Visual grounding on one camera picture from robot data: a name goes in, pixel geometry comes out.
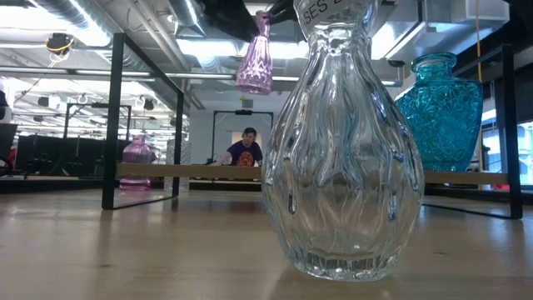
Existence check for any black ceiling cable reel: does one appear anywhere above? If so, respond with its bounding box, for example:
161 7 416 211
44 32 76 58

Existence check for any teal glass vase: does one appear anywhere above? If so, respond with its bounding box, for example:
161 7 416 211
394 52 485 173

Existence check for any slim-necked pink glass vase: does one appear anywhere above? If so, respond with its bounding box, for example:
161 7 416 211
235 10 274 96

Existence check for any person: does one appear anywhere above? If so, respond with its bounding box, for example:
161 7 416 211
216 127 264 168

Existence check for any black office furniture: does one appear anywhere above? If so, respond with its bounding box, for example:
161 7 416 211
16 135 122 178

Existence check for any wooden shelf with black frame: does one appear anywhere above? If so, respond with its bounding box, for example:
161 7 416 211
102 32 524 221

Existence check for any wavy ribbed clear glass vase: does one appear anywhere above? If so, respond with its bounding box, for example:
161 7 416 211
261 0 426 283

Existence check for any white ceiling air unit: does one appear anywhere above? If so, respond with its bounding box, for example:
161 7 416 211
449 0 511 28

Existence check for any grey ceiling pipe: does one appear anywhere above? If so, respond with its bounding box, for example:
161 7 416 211
0 66 401 88

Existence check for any yellow hanging cable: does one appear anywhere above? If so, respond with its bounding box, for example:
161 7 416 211
474 0 483 83

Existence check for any wide pink glass vase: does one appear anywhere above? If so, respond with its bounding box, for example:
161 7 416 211
119 133 157 192

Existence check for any silver ventilation duct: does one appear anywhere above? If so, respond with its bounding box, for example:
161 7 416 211
35 0 192 97

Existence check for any black metal table frame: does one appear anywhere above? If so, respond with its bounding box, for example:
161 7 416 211
0 177 533 205

